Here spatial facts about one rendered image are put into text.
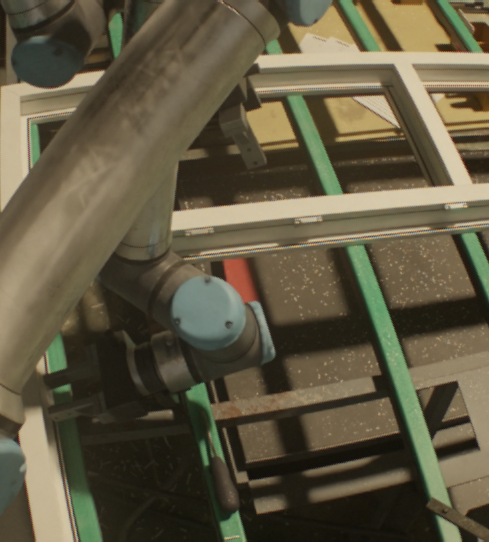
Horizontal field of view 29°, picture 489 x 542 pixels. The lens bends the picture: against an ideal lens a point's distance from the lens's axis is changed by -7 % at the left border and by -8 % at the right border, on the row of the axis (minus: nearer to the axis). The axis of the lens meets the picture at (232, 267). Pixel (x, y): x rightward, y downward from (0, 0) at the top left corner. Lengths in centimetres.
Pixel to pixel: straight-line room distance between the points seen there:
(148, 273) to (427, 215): 68
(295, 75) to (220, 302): 88
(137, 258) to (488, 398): 69
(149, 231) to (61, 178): 45
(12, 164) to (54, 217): 100
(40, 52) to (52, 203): 33
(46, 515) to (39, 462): 10
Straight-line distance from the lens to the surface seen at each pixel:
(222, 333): 130
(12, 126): 194
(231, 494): 148
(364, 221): 182
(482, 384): 172
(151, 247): 133
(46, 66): 116
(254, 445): 188
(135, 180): 88
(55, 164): 88
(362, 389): 169
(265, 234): 178
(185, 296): 132
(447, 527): 155
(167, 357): 145
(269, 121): 237
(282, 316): 205
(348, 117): 242
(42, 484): 146
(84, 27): 118
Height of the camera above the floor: 223
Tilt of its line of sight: 51 degrees down
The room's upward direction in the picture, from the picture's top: 5 degrees clockwise
